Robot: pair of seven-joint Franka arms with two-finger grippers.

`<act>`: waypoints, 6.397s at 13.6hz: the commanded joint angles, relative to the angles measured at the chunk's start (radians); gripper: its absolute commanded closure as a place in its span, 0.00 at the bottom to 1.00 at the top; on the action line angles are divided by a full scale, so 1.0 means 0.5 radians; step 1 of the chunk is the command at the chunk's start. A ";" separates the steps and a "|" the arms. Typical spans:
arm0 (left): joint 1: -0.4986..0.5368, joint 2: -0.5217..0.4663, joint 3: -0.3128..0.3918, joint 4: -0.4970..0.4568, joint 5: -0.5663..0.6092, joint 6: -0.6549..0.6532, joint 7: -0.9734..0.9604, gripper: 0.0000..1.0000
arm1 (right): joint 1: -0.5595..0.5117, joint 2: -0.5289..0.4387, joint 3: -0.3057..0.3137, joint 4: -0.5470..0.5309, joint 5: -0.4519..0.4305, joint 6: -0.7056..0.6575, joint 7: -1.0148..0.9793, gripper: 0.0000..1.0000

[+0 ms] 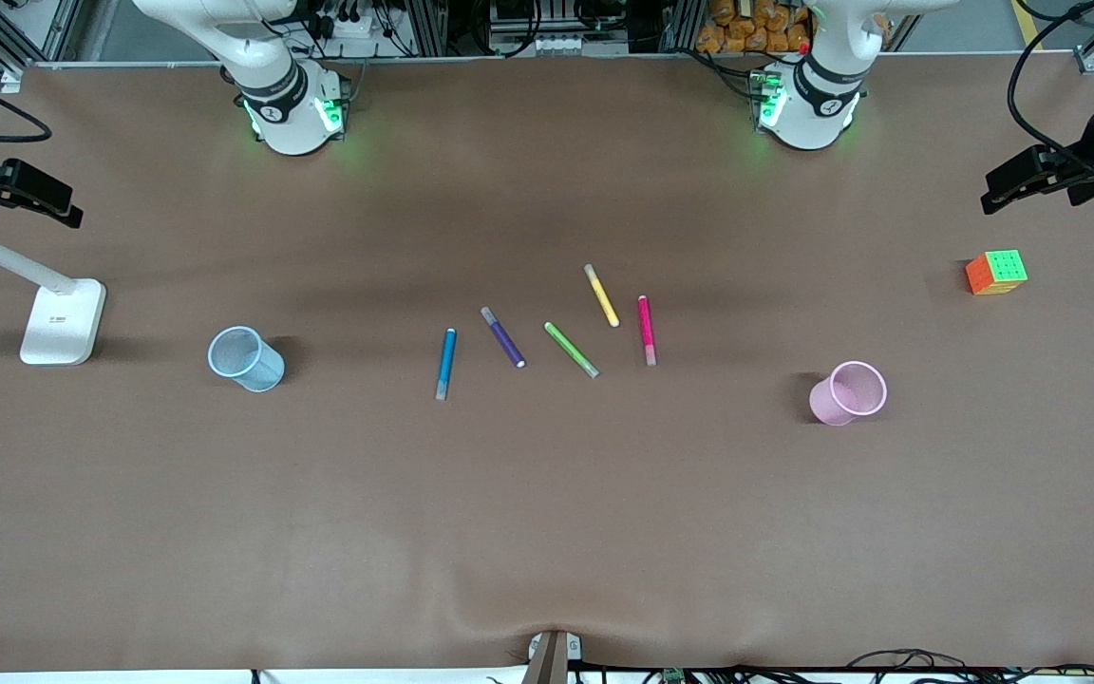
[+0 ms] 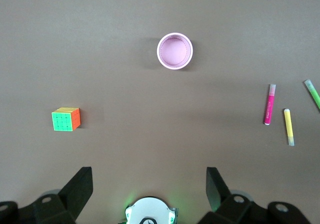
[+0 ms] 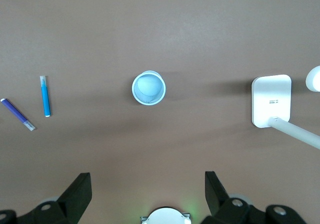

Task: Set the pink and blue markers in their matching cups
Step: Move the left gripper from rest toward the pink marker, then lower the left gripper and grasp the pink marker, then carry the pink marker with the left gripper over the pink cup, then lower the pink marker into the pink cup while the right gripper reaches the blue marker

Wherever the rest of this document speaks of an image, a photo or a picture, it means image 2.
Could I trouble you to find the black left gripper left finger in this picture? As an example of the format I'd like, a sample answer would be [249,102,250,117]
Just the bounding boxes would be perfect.
[32,166,94,224]

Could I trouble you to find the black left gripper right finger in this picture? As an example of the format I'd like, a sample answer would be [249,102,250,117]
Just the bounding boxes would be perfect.
[198,167,253,224]

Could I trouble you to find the pink marker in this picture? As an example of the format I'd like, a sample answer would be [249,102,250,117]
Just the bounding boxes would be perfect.
[262,84,277,126]

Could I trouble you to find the colourful puzzle cube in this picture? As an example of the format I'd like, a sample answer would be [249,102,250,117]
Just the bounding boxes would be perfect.
[51,106,82,132]

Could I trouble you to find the yellow marker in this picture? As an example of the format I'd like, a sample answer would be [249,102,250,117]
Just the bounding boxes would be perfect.
[283,108,295,146]

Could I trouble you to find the green marker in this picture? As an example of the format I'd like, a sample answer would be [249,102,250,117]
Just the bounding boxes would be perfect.
[304,79,320,110]

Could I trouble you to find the pink plastic cup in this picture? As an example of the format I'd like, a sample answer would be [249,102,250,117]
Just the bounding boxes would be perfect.
[156,32,194,70]

